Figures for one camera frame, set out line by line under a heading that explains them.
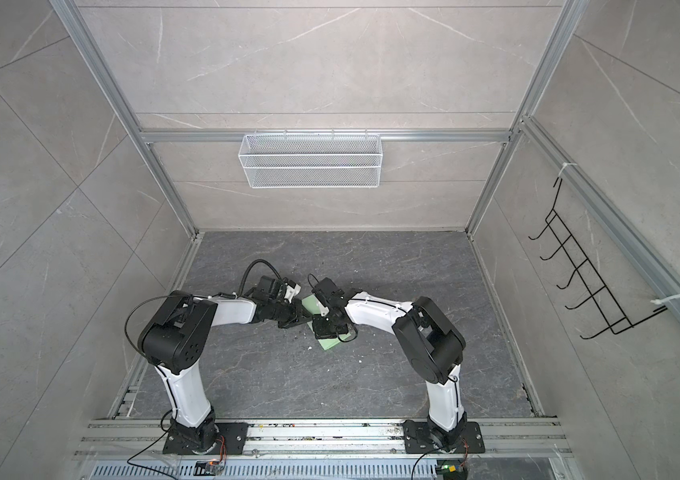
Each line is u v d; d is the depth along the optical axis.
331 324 0.78
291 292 0.92
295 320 0.86
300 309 0.89
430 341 0.50
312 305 0.97
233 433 0.76
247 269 0.82
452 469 0.70
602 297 0.63
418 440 0.73
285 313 0.85
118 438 0.75
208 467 0.70
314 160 1.01
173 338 0.51
